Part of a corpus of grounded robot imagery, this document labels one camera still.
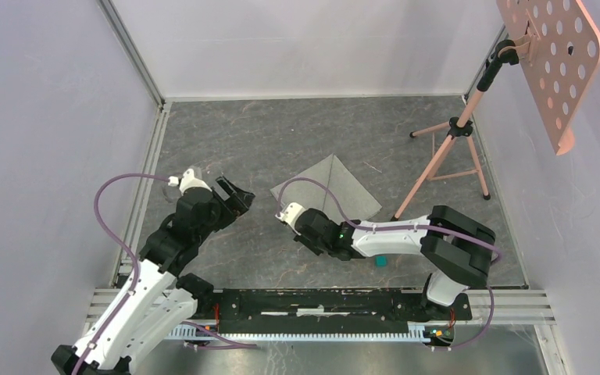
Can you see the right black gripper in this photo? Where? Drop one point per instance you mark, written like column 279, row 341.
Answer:
column 304, row 240

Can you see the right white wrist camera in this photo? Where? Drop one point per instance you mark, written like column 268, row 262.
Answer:
column 290, row 213

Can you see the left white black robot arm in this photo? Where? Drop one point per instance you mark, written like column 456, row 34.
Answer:
column 156, row 296

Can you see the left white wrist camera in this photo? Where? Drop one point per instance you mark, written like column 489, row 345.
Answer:
column 190, row 178

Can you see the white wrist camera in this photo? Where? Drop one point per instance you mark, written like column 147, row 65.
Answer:
column 290, row 213
column 190, row 178

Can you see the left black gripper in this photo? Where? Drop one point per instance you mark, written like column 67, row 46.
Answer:
column 241, row 200

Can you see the pink perforated tray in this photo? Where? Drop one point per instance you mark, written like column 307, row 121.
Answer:
column 558, row 44

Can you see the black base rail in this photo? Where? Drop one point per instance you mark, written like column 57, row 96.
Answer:
column 324, row 311

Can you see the grey cloth napkin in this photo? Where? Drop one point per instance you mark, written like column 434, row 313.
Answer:
column 331, row 188

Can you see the white toothed cable strip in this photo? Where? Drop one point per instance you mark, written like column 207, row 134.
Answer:
column 413, row 333

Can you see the teal cube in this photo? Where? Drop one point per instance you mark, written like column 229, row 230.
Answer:
column 381, row 261

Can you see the pink tripod stand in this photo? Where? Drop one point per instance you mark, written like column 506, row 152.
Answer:
column 504, row 53

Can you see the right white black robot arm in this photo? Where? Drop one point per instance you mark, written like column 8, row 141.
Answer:
column 461, row 249

